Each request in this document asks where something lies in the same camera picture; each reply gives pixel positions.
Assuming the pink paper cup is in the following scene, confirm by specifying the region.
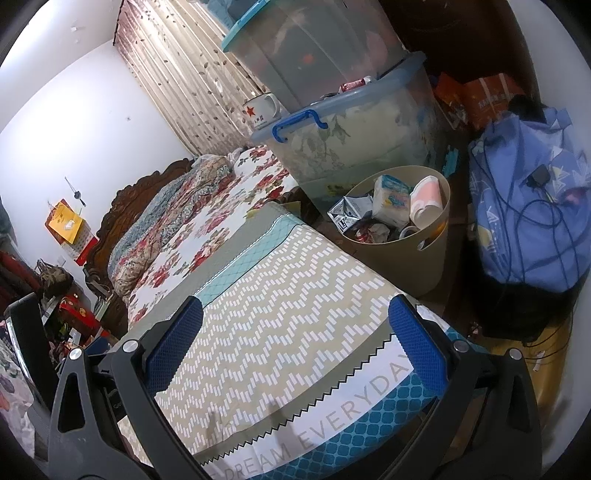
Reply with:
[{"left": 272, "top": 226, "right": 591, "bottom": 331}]
[{"left": 410, "top": 175, "right": 444, "bottom": 229}]

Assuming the white tissue pack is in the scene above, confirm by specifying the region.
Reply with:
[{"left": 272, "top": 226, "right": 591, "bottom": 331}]
[{"left": 373, "top": 174, "right": 412, "bottom": 229}]

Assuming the white snack pouch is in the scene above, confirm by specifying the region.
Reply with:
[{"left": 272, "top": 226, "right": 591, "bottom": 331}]
[{"left": 353, "top": 223, "right": 391, "bottom": 244}]

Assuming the blue milk carton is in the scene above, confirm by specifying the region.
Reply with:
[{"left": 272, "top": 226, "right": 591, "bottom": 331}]
[{"left": 328, "top": 195, "right": 373, "bottom": 234}]

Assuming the beige trash bin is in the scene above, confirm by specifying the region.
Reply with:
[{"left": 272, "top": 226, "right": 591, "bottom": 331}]
[{"left": 339, "top": 165, "right": 452, "bottom": 297}]

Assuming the cluttered metal shelf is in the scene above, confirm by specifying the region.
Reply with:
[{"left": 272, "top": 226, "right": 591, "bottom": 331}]
[{"left": 1, "top": 209, "right": 113, "bottom": 364}]

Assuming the brown handbag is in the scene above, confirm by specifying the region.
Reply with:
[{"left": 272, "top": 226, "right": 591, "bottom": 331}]
[{"left": 36, "top": 259, "right": 73, "bottom": 298}]

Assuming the carved wooden headboard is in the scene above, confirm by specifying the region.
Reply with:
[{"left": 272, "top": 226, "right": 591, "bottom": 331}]
[{"left": 83, "top": 158, "right": 193, "bottom": 339}]

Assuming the yellow paper bag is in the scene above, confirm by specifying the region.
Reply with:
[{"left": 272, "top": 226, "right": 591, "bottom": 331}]
[{"left": 44, "top": 200, "right": 83, "bottom": 245}]

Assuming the hanging key ornament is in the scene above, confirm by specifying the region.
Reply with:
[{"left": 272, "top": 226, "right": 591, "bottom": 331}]
[{"left": 64, "top": 177, "right": 86, "bottom": 207}]

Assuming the zigzag patterned blanket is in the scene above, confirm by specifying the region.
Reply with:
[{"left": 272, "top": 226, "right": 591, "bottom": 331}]
[{"left": 127, "top": 204, "right": 432, "bottom": 479}]

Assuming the patchwork quilt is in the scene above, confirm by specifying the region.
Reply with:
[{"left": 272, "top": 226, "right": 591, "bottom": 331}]
[{"left": 107, "top": 154, "right": 235, "bottom": 299}]

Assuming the blue cloth bag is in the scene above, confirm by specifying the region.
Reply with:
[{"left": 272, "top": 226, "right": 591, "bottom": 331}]
[{"left": 469, "top": 108, "right": 590, "bottom": 293}]

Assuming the floral bed sheet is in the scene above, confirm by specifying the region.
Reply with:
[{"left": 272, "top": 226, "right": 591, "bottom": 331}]
[{"left": 126, "top": 145, "right": 297, "bottom": 327}]

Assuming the floral curtain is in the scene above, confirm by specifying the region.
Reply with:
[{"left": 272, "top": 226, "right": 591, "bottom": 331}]
[{"left": 113, "top": 0, "right": 266, "bottom": 156}]

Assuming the white enamel mug red star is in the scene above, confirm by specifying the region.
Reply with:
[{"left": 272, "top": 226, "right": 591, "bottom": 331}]
[{"left": 243, "top": 93, "right": 281, "bottom": 130}]

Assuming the red orange gift bag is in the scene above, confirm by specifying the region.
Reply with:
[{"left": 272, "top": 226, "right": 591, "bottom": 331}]
[{"left": 434, "top": 73, "right": 525, "bottom": 131}]

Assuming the top storage box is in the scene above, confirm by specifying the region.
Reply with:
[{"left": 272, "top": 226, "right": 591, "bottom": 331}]
[{"left": 193, "top": 0, "right": 257, "bottom": 29}]

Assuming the teal lid storage box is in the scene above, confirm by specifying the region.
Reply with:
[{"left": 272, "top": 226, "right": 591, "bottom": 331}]
[{"left": 221, "top": 0, "right": 409, "bottom": 113}]

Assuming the red wall calendar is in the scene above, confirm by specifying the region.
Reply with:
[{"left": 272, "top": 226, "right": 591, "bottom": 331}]
[{"left": 58, "top": 207, "right": 98, "bottom": 267}]

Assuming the black cable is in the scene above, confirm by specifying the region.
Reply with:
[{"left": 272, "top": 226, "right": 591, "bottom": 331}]
[{"left": 469, "top": 119, "right": 588, "bottom": 287}]

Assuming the clear storage box blue handle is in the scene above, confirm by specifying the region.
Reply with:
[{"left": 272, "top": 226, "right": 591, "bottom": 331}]
[{"left": 252, "top": 52, "right": 451, "bottom": 213}]

